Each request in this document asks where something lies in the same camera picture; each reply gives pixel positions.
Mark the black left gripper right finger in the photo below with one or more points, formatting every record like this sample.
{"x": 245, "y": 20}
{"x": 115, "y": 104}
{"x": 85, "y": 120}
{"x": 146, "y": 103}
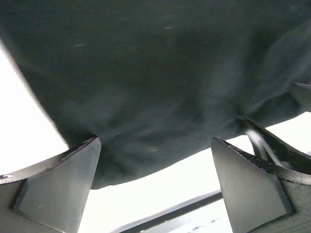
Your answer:
{"x": 261, "y": 197}

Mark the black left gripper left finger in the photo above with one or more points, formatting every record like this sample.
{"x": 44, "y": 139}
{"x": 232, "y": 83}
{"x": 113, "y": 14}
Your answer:
{"x": 50, "y": 196}

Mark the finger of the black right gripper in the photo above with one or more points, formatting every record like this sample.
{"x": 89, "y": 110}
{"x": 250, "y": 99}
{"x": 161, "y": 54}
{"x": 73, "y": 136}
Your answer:
{"x": 269, "y": 147}
{"x": 302, "y": 93}

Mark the black flower print t-shirt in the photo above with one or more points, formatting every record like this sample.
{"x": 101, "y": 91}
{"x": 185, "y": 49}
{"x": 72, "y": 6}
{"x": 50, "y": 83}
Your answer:
{"x": 156, "y": 80}

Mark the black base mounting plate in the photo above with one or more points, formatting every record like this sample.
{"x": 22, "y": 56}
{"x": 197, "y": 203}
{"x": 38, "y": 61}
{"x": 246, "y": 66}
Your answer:
{"x": 172, "y": 213}

